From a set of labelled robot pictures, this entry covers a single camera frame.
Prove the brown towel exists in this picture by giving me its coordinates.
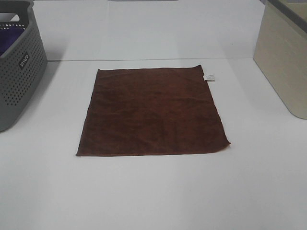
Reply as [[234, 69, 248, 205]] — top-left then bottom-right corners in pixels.
[[77, 65, 230, 157]]

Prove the grey perforated plastic basket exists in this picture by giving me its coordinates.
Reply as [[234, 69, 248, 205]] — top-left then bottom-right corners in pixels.
[[0, 0, 47, 131]]

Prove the beige plastic bin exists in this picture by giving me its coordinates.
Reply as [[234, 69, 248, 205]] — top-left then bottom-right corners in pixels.
[[253, 0, 307, 119]]

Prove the purple cloth in basket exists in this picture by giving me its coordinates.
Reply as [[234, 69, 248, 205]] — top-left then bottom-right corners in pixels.
[[0, 26, 24, 55]]

